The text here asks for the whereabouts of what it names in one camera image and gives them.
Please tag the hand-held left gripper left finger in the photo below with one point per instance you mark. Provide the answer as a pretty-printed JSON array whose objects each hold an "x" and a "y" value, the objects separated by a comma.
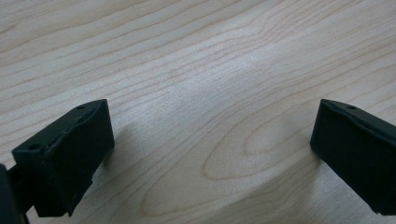
[{"x": 67, "y": 155}]

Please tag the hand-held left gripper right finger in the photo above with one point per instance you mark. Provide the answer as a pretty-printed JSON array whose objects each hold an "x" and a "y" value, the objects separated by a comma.
[{"x": 355, "y": 146}]

